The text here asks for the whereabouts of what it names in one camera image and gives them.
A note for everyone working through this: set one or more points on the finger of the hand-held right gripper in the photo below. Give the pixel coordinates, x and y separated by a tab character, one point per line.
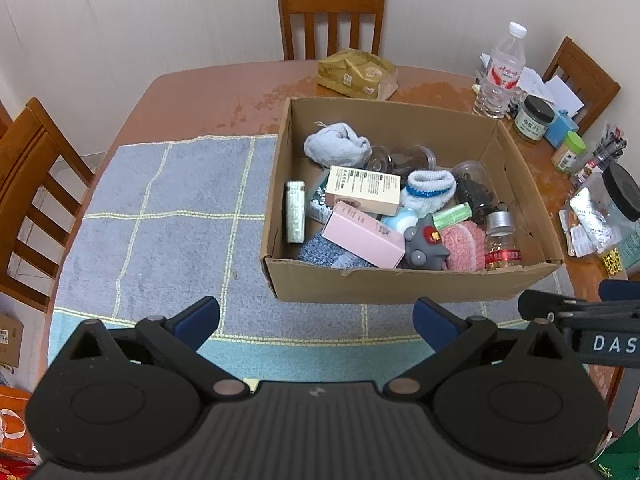
622	291
540	302

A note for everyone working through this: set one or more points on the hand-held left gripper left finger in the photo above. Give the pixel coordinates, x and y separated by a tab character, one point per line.
197	317

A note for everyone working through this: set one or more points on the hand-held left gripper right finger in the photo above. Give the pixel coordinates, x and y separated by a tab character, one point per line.
432	322

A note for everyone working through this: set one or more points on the cardboard box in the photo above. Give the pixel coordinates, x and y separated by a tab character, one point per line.
400	285

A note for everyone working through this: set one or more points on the grey rubber toy figure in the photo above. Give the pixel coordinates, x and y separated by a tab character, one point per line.
425	245

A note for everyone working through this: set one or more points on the pink knitted sock roll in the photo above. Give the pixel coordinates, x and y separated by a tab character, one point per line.
465	245

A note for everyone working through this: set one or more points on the blue white round toy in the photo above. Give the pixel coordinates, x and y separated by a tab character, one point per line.
400	220

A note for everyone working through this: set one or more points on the light green slim box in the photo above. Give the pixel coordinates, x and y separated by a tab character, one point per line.
452	216

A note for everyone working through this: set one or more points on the pink carton box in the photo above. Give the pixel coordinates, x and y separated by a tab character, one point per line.
360	235

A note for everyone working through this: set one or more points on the clear jar black contents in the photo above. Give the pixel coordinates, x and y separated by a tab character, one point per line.
475	190

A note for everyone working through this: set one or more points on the white sock blue stripe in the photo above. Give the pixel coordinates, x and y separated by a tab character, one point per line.
425	192

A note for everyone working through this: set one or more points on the blue knitted sock roll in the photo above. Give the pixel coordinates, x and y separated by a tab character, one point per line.
320	250

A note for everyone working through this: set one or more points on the white box green print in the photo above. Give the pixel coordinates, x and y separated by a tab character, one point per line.
295	215

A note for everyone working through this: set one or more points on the cream carton box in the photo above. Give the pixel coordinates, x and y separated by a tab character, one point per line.
362	187

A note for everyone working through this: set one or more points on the clear jar brown contents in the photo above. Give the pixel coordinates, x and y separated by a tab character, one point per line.
412	159

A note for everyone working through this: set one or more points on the plain white sock roll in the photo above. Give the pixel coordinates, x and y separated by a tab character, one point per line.
335	145

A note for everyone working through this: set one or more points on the gold ornament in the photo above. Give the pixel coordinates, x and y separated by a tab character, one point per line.
614	262

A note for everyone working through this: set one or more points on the teal packet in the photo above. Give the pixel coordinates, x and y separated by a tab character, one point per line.
632	250

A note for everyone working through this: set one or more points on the pile of blister packs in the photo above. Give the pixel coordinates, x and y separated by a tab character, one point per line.
590	220

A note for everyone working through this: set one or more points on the checked blue green towel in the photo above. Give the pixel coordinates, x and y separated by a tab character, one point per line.
175	240

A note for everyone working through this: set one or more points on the large clear jar black lid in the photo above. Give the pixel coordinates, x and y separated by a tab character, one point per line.
622	190

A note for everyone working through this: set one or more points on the green printed bag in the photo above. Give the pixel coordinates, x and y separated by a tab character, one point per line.
625	460

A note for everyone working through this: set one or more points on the bunch of pens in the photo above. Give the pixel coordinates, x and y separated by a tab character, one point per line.
607	150

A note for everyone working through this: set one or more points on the small jar green lid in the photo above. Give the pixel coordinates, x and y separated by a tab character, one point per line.
567	152

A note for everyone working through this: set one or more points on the small blue box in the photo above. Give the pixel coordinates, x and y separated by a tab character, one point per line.
560	130

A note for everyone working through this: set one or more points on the glass jar black lid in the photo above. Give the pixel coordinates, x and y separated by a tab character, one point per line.
532	120

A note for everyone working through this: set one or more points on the brown carton on floor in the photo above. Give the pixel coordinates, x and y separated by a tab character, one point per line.
10	340

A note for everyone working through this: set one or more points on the orange bag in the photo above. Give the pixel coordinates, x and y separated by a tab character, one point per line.
15	400

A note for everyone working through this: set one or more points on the white envelope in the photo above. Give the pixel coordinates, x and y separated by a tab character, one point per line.
562	92

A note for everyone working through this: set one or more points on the white paper sheets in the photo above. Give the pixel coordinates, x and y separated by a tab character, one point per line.
530	82

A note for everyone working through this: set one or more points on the clear plastic water bottle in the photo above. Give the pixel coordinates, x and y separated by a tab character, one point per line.
500	75

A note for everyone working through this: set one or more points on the red printed packaging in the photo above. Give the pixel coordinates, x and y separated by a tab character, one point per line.
15	470

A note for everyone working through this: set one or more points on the yellow paper bag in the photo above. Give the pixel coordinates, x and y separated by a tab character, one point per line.
355	72

